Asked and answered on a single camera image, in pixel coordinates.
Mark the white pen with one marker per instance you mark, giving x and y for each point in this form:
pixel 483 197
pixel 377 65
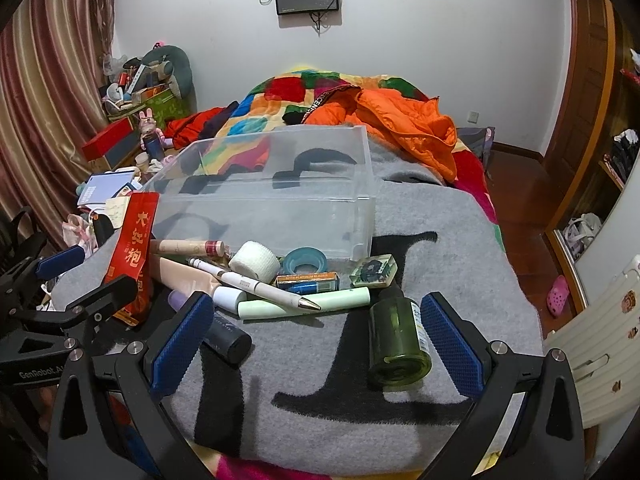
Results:
pixel 250 285

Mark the pink slipper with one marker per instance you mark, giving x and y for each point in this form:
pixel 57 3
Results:
pixel 557 297

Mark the black chair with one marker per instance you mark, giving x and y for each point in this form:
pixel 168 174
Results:
pixel 15 240

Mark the pink plastic bag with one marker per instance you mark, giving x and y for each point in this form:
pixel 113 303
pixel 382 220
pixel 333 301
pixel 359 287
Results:
pixel 75 232

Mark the blue notebook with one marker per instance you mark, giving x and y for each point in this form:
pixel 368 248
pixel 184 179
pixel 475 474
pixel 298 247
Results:
pixel 100 187

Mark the wooden wardrobe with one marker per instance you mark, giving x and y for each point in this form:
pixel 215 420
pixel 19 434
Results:
pixel 585 85

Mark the green glass bottle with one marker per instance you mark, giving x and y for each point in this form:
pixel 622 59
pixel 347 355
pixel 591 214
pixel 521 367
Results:
pixel 395 340

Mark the small blue orange box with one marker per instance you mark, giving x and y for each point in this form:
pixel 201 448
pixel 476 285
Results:
pixel 305 284

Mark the grey blanket with black letters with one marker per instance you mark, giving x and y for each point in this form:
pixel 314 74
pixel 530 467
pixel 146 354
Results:
pixel 300 350

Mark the red garment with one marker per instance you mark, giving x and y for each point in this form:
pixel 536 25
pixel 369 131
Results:
pixel 195 125

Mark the colourful patchwork blanket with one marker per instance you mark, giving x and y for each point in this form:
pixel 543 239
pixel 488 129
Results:
pixel 290 90

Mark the blue bottle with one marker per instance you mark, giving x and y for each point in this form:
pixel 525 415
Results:
pixel 152 147

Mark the blue tape roll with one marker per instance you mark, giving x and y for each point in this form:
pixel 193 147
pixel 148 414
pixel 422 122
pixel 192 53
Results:
pixel 295 265

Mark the white gauze roll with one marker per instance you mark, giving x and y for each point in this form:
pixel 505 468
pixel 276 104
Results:
pixel 252 262

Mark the lavender bottle with white cap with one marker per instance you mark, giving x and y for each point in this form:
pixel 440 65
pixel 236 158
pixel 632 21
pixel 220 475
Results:
pixel 230 299

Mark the red box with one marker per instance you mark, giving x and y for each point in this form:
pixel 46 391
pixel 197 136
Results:
pixel 107 140

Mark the grey purple pillow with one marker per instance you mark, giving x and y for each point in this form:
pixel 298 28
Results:
pixel 475 142

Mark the red printed packet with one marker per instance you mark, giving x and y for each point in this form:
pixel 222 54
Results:
pixel 132 240

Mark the square block with dark print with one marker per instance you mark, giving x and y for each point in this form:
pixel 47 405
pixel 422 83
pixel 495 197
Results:
pixel 372 271

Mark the orange jacket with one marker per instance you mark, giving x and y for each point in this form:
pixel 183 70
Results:
pixel 400 120

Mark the black cylinder bottle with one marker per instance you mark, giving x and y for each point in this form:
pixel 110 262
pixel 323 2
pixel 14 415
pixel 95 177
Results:
pixel 230 342

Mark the peach cream tube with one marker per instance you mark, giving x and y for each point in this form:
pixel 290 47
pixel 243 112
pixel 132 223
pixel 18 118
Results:
pixel 185 277

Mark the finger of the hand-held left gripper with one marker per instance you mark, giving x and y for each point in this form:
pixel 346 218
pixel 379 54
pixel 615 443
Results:
pixel 107 297
pixel 60 262

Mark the beige stick with red cap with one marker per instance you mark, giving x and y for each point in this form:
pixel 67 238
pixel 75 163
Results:
pixel 185 247

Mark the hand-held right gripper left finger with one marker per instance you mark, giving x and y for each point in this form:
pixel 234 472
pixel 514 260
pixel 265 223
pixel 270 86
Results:
pixel 180 347

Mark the small white jar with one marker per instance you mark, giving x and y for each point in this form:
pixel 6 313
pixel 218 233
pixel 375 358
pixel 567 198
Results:
pixel 142 161

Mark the white wall socket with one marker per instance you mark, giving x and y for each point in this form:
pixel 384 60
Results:
pixel 473 117

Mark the pink bunny toy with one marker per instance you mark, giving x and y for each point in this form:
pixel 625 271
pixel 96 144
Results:
pixel 147 121

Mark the striped curtain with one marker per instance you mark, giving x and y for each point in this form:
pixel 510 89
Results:
pixel 50 85

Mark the green box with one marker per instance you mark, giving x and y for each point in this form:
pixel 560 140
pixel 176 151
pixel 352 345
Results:
pixel 170 107

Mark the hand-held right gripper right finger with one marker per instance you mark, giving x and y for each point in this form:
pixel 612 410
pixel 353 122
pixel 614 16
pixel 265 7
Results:
pixel 450 347

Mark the clear plastic storage box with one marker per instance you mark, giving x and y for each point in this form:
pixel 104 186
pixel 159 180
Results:
pixel 300 220

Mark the white plastic chair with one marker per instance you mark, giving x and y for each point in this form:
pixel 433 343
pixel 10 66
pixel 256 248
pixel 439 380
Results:
pixel 600 340

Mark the beige paper card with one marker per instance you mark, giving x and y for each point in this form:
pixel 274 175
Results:
pixel 117 212

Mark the dark hanging clothes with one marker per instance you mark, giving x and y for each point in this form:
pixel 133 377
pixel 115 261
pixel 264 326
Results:
pixel 627 155

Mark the light green tube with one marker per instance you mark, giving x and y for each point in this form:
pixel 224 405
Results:
pixel 345 297

